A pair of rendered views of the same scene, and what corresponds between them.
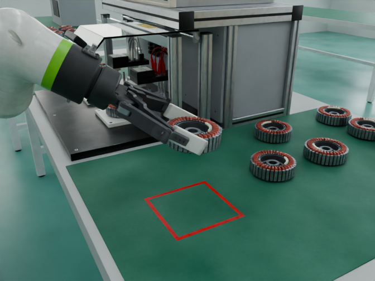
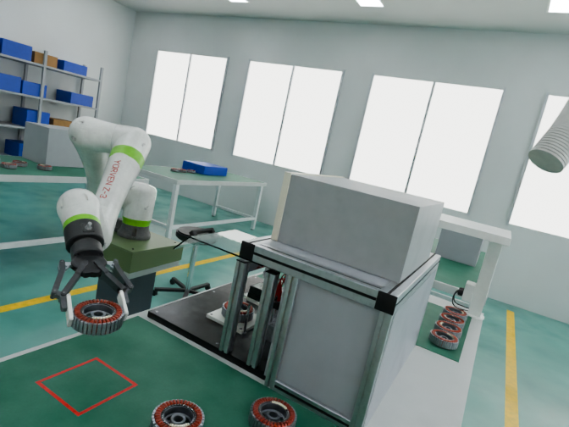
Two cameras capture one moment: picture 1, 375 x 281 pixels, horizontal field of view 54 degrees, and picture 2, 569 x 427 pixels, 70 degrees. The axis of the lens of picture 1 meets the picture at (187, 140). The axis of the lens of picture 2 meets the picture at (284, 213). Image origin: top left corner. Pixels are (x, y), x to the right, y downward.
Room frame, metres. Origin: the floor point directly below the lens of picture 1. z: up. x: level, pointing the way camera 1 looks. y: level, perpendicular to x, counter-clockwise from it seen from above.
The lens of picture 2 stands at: (0.48, -0.94, 1.40)
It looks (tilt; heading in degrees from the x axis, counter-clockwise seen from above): 10 degrees down; 57
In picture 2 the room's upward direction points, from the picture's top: 12 degrees clockwise
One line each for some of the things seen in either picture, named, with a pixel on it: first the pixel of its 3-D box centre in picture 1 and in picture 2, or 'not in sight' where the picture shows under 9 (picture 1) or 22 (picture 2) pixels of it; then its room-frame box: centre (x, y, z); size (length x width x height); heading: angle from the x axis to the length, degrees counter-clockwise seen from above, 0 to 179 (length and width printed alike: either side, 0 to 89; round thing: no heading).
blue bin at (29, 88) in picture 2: not in sight; (27, 87); (0.41, 6.97, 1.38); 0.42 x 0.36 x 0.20; 117
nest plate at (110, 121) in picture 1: (123, 114); (236, 318); (1.14, 0.21, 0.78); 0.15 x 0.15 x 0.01; 29
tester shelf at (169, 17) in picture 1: (189, 6); (355, 255); (1.40, -0.01, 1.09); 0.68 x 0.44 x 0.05; 29
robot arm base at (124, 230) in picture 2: not in sight; (126, 225); (0.91, 0.99, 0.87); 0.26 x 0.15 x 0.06; 121
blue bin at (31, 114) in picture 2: not in sight; (30, 118); (0.49, 7.01, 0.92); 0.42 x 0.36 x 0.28; 119
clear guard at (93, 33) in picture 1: (128, 38); (238, 251); (1.08, 0.17, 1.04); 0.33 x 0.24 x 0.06; 119
